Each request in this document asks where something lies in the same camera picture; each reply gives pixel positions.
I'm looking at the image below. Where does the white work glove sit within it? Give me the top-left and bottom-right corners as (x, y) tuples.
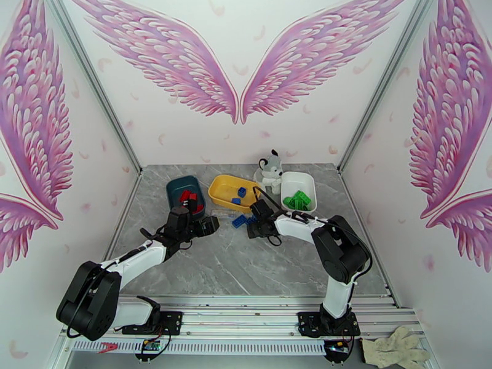
(360, 326), (431, 369)

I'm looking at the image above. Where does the small circuit board green light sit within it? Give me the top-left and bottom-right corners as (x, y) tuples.
(323, 339), (354, 363)

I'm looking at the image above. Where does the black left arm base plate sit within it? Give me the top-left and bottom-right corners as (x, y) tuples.
(122, 310), (184, 336)

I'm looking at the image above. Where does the aluminium frame post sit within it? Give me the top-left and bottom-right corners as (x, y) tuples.
(41, 0), (144, 177)
(337, 0), (440, 175)

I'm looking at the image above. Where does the small circuit board blue part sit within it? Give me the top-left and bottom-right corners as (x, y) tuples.
(134, 338), (171, 363)

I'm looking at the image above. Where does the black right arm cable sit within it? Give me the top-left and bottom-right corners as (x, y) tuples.
(252, 185), (373, 289)

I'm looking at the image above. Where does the white perforated cable tray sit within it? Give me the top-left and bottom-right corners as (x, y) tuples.
(72, 339), (328, 356)

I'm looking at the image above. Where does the yellow plastic container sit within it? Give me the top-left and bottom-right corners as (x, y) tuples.
(208, 174), (262, 210)

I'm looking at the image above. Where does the aluminium mounting rail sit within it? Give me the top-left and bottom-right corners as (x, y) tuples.
(57, 295), (426, 357)

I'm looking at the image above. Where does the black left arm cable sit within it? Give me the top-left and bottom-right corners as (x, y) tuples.
(65, 263), (105, 339)

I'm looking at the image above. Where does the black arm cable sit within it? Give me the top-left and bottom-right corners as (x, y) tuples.
(252, 185), (373, 289)
(65, 263), (105, 339)

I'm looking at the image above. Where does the white plastic container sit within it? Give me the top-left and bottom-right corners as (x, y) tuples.
(280, 171), (318, 213)

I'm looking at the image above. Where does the teal plastic container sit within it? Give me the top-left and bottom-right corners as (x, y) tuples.
(165, 175), (208, 221)

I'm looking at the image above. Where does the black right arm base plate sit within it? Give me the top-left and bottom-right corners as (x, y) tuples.
(298, 312), (361, 339)

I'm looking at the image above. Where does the grey white husky plush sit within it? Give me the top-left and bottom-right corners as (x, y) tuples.
(253, 149), (285, 196)

